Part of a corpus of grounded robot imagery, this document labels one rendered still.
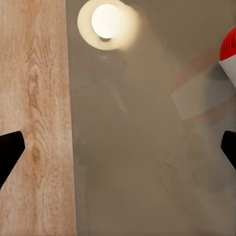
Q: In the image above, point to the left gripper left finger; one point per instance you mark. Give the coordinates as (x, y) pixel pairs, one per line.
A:
(12, 146)

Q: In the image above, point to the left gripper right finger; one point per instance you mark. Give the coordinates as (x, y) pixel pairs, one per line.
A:
(228, 146)

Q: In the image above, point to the radio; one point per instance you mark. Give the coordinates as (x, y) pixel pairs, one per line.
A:
(227, 55)

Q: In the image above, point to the coffee table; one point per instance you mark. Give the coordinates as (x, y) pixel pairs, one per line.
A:
(150, 104)

